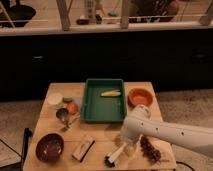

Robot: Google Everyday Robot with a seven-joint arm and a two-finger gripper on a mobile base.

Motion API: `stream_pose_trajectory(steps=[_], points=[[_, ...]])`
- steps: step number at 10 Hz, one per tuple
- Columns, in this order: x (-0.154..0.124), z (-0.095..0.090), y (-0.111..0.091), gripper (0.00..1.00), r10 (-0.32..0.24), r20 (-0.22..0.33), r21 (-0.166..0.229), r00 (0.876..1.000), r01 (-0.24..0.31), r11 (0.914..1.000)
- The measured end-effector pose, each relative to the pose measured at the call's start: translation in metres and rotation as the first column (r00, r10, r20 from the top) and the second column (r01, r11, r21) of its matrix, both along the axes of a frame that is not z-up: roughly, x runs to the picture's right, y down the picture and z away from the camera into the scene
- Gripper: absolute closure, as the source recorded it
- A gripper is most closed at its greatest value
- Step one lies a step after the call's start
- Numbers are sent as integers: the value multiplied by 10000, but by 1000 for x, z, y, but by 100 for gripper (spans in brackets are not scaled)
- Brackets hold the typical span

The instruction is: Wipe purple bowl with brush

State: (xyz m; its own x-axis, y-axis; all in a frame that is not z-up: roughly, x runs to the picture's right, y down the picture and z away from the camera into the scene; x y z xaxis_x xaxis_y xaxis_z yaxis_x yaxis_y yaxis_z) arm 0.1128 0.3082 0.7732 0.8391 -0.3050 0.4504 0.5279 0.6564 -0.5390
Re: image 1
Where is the white handled dish brush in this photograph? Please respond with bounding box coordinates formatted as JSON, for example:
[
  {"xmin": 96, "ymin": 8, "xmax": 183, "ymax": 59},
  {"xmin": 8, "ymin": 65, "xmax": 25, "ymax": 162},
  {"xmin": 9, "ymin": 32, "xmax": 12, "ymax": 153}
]
[{"xmin": 104, "ymin": 143, "xmax": 127, "ymax": 168}]

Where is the purple bowl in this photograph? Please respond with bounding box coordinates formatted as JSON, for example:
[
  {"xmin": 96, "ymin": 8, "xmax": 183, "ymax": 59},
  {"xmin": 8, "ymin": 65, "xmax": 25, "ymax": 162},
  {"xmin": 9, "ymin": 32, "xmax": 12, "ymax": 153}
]
[{"xmin": 35, "ymin": 133, "xmax": 64, "ymax": 163}]

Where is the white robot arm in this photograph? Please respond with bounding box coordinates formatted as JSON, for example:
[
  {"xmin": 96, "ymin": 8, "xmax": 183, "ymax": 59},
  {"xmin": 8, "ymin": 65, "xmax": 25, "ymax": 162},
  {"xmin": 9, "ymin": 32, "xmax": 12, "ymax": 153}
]
[{"xmin": 121, "ymin": 105, "xmax": 213, "ymax": 158}]

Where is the orange bowl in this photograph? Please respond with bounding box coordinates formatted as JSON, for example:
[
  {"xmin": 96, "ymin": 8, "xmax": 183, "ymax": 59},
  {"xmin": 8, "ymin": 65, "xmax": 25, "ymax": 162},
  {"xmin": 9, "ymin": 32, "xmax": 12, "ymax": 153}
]
[{"xmin": 128, "ymin": 88, "xmax": 153, "ymax": 107}]

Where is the brown grape bunch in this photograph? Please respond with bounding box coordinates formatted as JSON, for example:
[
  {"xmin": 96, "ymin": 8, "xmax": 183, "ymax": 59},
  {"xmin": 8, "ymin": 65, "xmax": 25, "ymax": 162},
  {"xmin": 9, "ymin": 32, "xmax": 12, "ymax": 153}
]
[{"xmin": 140, "ymin": 136, "xmax": 161, "ymax": 163}]

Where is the wooden block eraser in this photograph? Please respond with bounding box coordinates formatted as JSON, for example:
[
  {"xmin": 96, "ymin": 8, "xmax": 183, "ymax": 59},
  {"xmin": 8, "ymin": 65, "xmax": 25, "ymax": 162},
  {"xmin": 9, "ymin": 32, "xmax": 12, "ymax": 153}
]
[{"xmin": 72, "ymin": 135, "xmax": 95, "ymax": 162}]

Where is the green plastic tray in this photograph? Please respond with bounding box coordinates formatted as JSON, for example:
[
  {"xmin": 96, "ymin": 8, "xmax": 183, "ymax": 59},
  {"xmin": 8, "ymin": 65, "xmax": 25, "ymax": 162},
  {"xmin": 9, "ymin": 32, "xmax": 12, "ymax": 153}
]
[{"xmin": 81, "ymin": 79, "xmax": 127, "ymax": 123}]

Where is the yellow corn cob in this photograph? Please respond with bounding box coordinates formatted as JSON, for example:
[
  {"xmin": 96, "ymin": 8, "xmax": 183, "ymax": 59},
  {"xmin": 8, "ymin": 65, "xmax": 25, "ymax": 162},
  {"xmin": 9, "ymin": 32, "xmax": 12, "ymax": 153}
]
[{"xmin": 101, "ymin": 89, "xmax": 121, "ymax": 97}]

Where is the orange tomato toy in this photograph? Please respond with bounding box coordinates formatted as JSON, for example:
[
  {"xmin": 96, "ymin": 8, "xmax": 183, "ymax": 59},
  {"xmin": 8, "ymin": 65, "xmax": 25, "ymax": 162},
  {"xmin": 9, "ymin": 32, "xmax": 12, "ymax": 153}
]
[{"xmin": 66, "ymin": 102, "xmax": 78, "ymax": 114}]

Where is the metal measuring cup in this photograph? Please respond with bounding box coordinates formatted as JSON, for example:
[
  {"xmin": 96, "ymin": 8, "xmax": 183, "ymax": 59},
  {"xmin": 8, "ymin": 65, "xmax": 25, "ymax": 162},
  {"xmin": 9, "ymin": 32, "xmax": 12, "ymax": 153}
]
[{"xmin": 56, "ymin": 108, "xmax": 70, "ymax": 131}]

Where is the white small cup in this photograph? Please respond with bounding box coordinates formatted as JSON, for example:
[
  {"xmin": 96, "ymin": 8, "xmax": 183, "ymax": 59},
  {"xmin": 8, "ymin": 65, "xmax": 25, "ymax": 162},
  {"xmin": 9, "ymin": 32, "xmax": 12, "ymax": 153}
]
[{"xmin": 47, "ymin": 93, "xmax": 63, "ymax": 106}]

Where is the black floor cable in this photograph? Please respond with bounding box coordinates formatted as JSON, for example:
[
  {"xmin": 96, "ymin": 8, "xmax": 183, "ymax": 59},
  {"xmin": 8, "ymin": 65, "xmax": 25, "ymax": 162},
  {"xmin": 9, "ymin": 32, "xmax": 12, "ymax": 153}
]
[{"xmin": 175, "ymin": 160, "xmax": 196, "ymax": 171}]

